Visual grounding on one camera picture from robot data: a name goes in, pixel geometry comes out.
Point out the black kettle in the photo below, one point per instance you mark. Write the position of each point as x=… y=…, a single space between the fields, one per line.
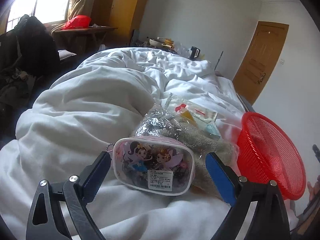
x=195 y=52

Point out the red plastic mesh basket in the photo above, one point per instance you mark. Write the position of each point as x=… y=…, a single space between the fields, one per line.
x=270 y=155

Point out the plush towel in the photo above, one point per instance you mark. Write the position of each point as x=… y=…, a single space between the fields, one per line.
x=182 y=137

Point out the yellow packet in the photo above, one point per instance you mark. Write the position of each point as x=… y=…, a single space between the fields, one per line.
x=187 y=115

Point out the fairy print clear pouch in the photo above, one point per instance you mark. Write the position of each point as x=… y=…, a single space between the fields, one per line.
x=150 y=162

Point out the black stand rod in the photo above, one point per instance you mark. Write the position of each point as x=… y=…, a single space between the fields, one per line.
x=218 y=61

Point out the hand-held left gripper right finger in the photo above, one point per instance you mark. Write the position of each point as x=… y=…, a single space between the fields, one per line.
x=220 y=177

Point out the person's right hand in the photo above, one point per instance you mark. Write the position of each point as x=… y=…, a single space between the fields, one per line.
x=313 y=191

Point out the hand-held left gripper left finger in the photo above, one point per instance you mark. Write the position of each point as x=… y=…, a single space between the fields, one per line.
x=98 y=176

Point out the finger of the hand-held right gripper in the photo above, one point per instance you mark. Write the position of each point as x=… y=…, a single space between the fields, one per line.
x=316 y=153

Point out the light blue packet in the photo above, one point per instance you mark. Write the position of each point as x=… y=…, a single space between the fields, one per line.
x=212 y=130

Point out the white seat cushion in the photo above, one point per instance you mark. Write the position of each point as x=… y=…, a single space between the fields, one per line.
x=66 y=54

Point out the window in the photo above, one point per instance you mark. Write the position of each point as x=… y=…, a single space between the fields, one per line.
x=37 y=2

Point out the beige curtain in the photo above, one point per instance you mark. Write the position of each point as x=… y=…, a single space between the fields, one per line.
x=80 y=0

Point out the white duvet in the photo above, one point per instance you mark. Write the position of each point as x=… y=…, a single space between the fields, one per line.
x=87 y=110

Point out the pile of dark clothing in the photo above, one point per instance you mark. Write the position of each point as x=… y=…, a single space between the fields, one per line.
x=32 y=55

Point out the yellow wooden wardrobe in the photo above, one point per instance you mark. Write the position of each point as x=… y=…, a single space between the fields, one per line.
x=125 y=10

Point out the striped blue mattress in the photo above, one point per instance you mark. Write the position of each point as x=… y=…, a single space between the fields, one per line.
x=246 y=103

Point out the dark wooden desk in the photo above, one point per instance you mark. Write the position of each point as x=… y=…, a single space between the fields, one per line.
x=82 y=33

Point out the red bag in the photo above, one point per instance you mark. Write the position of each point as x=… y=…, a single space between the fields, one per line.
x=76 y=22

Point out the white pot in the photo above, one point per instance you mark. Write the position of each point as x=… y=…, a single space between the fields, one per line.
x=157 y=42

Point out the wooden door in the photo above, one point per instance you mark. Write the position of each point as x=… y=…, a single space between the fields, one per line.
x=260 y=60

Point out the clear packet with red print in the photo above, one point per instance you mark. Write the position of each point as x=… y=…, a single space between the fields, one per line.
x=201 y=112

